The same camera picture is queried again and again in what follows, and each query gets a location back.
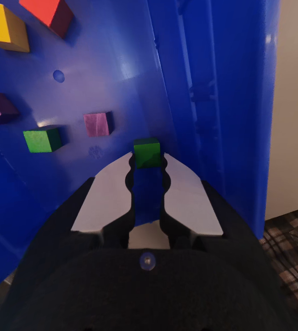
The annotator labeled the green wooden cube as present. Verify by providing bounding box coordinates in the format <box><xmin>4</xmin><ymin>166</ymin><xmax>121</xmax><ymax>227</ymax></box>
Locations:
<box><xmin>23</xmin><ymin>127</ymin><xmax>62</xmax><ymax>153</ymax></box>
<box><xmin>133</xmin><ymin>138</ymin><xmax>162</xmax><ymax>169</ymax></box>

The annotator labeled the red wooden cube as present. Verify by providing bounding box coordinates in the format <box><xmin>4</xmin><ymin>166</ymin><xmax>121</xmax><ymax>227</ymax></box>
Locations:
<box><xmin>18</xmin><ymin>0</ymin><xmax>74</xmax><ymax>39</ymax></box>

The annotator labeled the blue plastic bin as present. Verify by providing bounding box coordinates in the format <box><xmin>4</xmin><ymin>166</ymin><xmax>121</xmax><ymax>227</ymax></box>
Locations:
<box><xmin>0</xmin><ymin>0</ymin><xmax>282</xmax><ymax>300</ymax></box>

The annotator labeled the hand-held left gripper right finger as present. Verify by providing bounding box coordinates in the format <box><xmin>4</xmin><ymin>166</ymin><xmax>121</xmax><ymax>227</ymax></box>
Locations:
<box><xmin>160</xmin><ymin>153</ymin><xmax>223</xmax><ymax>249</ymax></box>

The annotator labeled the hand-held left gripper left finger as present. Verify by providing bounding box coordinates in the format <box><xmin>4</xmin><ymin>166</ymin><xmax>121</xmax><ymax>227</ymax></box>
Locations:
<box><xmin>71</xmin><ymin>152</ymin><xmax>136</xmax><ymax>249</ymax></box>

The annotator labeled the person's plaid shirt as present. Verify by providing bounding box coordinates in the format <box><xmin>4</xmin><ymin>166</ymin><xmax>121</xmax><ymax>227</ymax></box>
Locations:
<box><xmin>259</xmin><ymin>207</ymin><xmax>298</xmax><ymax>331</ymax></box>

